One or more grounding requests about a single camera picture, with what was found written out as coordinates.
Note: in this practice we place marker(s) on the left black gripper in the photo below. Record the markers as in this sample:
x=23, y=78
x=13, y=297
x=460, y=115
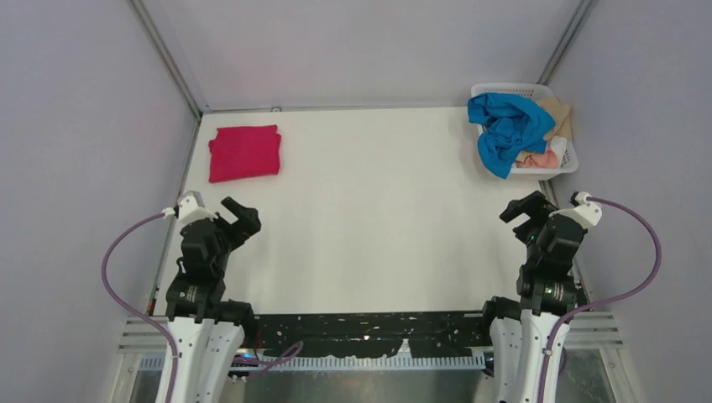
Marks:
x=245, y=225

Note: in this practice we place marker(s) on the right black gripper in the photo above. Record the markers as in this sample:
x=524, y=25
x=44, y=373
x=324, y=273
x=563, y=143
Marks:
x=536, y=205

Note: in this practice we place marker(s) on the blue t-shirt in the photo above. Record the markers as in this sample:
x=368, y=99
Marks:
x=512, y=124

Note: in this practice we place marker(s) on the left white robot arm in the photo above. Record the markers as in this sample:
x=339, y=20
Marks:
x=203, y=330

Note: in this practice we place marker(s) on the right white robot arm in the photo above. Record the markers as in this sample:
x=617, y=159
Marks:
x=528, y=347

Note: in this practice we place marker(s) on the white plastic laundry basket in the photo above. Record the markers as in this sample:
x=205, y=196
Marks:
x=564, y=150

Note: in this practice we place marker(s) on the pink t-shirt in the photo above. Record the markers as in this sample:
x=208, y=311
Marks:
x=547, y=160

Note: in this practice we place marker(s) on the folded red t-shirt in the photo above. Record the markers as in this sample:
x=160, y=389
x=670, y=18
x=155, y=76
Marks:
x=244, y=152

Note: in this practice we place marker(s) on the beige t-shirt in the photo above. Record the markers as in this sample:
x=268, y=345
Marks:
x=560, y=112

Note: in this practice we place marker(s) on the black taped mounting plate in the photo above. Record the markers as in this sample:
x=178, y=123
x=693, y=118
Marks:
x=426, y=334

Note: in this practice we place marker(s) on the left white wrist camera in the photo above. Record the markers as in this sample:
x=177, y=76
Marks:
x=189, y=208

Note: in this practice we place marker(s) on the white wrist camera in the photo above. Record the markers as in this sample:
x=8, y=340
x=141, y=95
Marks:
x=189, y=208
x=585, y=213

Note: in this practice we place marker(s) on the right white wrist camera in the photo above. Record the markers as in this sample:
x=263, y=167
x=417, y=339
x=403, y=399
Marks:
x=585, y=213

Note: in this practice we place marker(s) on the aluminium frame rail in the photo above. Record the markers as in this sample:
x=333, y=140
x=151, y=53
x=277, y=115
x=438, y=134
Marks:
x=477, y=359

